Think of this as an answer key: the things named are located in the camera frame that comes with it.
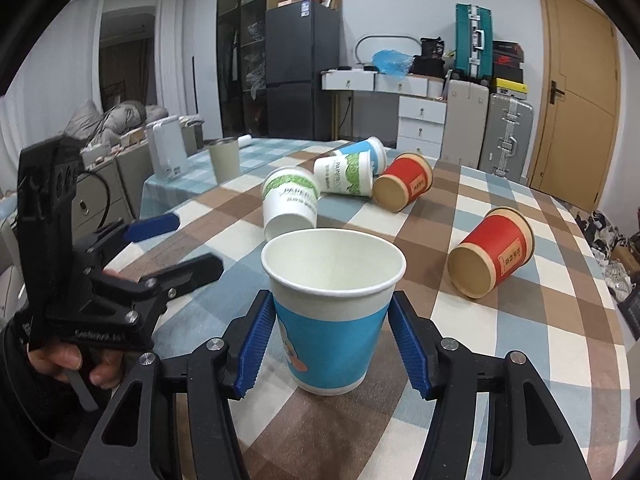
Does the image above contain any blue bunny paper cup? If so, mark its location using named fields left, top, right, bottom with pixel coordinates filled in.
left=260, top=229, right=407, bottom=396

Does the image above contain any near red paper cup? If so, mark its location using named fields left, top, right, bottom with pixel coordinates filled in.
left=447, top=207, right=535, bottom=299

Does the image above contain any red paper cup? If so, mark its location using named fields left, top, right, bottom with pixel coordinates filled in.
left=372, top=153, right=434, bottom=212
left=447, top=207, right=535, bottom=299

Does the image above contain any far red paper cup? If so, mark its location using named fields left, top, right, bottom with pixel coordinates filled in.
left=372, top=153, right=434, bottom=212

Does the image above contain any near green white paper cup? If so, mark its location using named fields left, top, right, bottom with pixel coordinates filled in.
left=262, top=166, right=320, bottom=242

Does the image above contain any green white paper cup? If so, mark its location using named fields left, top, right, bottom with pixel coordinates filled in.
left=262, top=166, right=320, bottom=242
left=314, top=152, right=373, bottom=197

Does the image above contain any far green white paper cup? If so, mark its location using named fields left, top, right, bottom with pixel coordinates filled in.
left=314, top=152, right=373, bottom=197

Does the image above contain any far blue paper cup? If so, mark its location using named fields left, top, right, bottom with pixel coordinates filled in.
left=332, top=135, right=390, bottom=177

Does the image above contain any person's left hand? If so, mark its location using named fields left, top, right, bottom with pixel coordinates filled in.
left=28, top=342, right=124, bottom=389

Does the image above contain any grey drawer cabinet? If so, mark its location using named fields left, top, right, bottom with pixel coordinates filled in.
left=72, top=146, right=153, bottom=240

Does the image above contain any checked tablecloth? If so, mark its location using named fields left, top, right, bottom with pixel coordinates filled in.
left=112, top=140, right=634, bottom=479

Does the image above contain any grey blanket pile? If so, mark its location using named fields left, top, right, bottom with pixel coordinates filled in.
left=62, top=100, right=169, bottom=145

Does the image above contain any white air purifier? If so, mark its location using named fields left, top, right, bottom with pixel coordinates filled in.
left=145, top=115, right=189, bottom=180

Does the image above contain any beige steel tumbler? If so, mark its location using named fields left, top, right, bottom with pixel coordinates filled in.
left=208, top=138, right=241, bottom=185

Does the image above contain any beige suitcase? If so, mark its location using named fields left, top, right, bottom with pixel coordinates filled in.
left=440, top=79, right=489, bottom=168

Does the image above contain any silver aluminium suitcase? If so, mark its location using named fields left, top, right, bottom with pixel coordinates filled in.
left=478, top=93, right=534, bottom=182

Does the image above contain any white drawer desk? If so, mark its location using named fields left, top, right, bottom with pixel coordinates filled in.
left=321, top=68, right=447, bottom=159

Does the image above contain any blue plastic bag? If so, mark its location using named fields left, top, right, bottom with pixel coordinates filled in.
left=372, top=50, right=413, bottom=78

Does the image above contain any black bag on desk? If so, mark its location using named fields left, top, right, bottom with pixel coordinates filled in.
left=409, top=37, right=445, bottom=79

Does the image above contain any wooden door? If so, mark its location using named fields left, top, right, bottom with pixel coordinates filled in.
left=527, top=0, right=620, bottom=210

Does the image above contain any black refrigerator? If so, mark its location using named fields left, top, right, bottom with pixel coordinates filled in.
left=266, top=0, right=341, bottom=141

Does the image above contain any dark glass cabinet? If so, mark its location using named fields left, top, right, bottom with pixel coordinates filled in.
left=217, top=0, right=283, bottom=136

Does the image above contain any stack of shoe boxes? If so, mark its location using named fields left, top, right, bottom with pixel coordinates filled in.
left=492, top=40, right=528, bottom=101

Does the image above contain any teal suitcase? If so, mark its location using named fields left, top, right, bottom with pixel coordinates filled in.
left=452, top=3, right=494, bottom=87

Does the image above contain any black cable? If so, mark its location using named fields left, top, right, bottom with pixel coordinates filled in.
left=74, top=169, right=113, bottom=221

